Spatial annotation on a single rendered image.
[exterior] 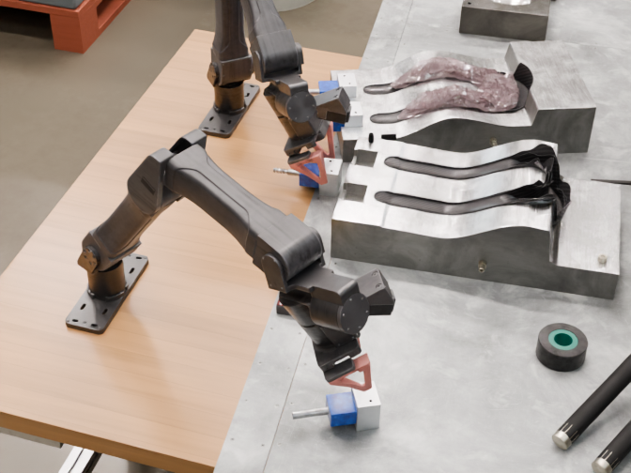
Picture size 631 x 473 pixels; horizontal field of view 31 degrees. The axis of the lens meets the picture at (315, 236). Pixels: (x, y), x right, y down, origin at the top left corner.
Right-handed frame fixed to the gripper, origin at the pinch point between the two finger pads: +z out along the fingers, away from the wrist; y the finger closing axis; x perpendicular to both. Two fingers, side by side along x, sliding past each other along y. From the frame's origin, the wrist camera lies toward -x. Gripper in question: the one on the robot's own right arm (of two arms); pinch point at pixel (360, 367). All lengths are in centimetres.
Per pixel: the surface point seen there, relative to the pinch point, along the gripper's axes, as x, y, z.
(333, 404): 6.9, -0.3, 4.6
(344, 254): 0.5, 37.1, 11.9
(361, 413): 3.7, -2.6, 6.4
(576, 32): -60, 109, 48
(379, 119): -14, 73, 16
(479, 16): -42, 111, 32
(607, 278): -38, 20, 29
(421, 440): -2.0, -6.0, 14.2
